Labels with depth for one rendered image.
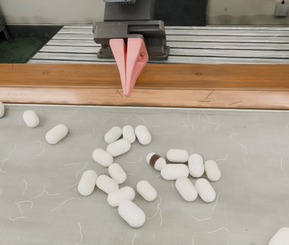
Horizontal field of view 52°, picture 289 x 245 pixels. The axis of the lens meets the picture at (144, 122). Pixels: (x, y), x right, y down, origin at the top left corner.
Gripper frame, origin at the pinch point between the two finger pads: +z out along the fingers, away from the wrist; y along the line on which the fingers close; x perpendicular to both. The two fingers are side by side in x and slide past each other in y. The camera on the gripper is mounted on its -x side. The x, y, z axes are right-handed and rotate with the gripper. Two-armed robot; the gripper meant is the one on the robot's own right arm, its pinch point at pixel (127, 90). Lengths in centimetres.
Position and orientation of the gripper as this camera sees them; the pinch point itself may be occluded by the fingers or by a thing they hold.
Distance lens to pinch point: 42.9
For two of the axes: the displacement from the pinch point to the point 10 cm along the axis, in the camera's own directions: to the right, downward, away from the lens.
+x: 1.4, 1.7, 9.7
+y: 9.9, 0.3, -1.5
